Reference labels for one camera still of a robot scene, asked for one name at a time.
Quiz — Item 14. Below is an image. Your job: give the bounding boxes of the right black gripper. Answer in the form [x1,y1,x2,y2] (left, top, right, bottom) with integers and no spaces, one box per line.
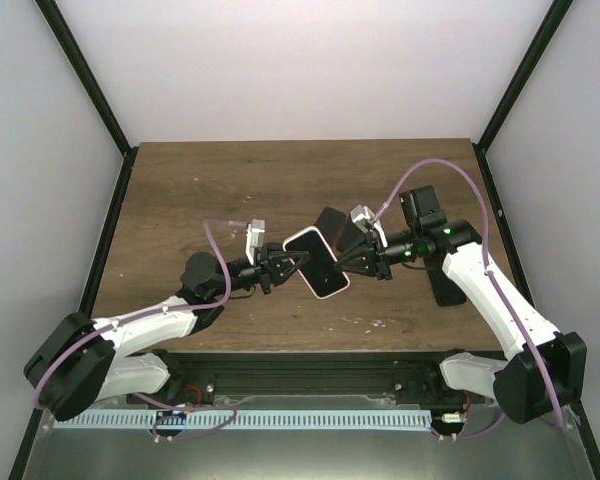
[334,227,421,280]

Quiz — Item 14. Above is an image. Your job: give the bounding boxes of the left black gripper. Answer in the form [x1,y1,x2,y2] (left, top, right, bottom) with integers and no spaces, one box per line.
[211,243,311,298]

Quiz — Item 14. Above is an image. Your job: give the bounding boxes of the beige cased phone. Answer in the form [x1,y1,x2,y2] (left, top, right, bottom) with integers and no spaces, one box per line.
[282,226,350,300]

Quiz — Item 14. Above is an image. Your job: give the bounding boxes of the black cased phone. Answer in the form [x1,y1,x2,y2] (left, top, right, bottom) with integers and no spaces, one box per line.
[336,217,364,252]
[314,207,347,247]

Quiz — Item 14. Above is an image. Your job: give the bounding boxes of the black cased phone front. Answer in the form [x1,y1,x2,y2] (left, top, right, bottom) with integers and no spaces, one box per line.
[336,217,364,252]

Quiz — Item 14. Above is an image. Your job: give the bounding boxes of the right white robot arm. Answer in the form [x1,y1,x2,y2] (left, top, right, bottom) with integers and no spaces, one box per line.
[337,186,587,424]

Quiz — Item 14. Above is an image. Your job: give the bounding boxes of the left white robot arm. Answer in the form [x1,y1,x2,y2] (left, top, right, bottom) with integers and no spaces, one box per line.
[23,243,312,421]

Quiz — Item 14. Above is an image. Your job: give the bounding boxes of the metal front panel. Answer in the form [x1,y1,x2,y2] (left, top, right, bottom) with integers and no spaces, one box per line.
[23,397,595,479]

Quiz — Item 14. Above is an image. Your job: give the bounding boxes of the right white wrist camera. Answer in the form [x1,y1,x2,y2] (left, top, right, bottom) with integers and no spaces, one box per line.
[350,205,388,247]

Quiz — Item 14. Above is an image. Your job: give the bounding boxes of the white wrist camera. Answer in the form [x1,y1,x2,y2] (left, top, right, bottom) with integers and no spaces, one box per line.
[350,205,388,247]
[245,219,266,265]

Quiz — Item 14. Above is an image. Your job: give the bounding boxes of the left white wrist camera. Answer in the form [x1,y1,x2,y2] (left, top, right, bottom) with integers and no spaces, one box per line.
[245,219,266,265]

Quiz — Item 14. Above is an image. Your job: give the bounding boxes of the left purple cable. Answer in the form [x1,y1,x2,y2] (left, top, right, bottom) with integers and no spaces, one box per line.
[32,217,249,409]

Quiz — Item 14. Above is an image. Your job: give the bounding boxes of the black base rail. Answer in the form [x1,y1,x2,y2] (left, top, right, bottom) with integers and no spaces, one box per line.
[151,351,481,408]

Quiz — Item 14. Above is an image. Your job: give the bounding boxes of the light blue slotted cable duct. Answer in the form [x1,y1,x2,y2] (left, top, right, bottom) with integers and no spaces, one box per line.
[54,409,432,432]

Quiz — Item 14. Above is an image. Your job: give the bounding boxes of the right black frame post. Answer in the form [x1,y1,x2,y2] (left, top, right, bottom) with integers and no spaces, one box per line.
[472,0,575,151]

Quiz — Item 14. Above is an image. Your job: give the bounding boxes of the black frame post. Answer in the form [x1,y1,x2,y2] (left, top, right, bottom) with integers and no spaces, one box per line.
[34,0,133,159]
[472,0,575,151]

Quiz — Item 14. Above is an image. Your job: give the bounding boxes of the left black frame post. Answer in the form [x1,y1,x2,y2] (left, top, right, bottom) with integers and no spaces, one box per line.
[34,0,133,159]

